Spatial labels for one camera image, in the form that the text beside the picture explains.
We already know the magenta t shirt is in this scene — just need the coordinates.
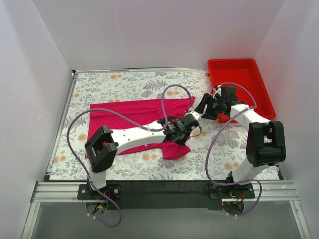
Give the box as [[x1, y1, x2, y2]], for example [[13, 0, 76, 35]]
[[87, 98, 191, 160]]

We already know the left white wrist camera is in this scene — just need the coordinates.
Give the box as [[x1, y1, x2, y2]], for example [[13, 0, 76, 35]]
[[184, 111, 201, 120]]

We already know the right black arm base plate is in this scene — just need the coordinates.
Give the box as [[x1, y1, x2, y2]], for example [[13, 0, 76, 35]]
[[203, 183, 255, 199]]

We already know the red plastic bin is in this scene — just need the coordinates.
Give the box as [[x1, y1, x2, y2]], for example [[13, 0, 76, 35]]
[[207, 58, 276, 120]]

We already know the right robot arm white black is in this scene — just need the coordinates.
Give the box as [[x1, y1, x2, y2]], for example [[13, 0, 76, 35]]
[[195, 82, 286, 198]]

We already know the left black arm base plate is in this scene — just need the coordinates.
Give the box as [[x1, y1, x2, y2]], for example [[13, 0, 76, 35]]
[[77, 183, 123, 200]]

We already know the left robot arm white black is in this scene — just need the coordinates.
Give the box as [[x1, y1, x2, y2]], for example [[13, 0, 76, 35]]
[[85, 111, 200, 199]]

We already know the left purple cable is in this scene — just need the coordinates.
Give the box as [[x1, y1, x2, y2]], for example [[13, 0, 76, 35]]
[[66, 84, 195, 228]]

